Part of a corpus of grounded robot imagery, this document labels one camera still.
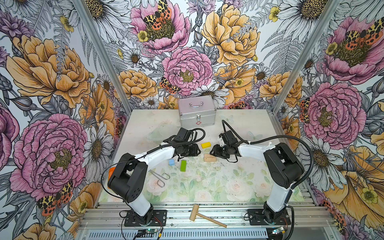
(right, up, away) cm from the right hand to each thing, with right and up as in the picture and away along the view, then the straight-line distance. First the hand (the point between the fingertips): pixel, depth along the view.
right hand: (213, 157), depth 94 cm
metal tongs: (-29, -10, -5) cm, 31 cm away
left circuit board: (-32, -29, -23) cm, 49 cm away
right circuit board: (+28, -30, -23) cm, 47 cm away
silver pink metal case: (-10, +29, +6) cm, 31 cm away
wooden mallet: (-12, -23, -20) cm, 32 cm away
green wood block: (-18, -5, -2) cm, 19 cm away
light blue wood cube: (-25, -2, -4) cm, 26 cm away
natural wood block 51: (-3, 0, +1) cm, 3 cm away
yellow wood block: (-4, +7, +7) cm, 11 cm away
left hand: (-10, +2, -6) cm, 12 cm away
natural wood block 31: (-2, -1, 0) cm, 3 cm away
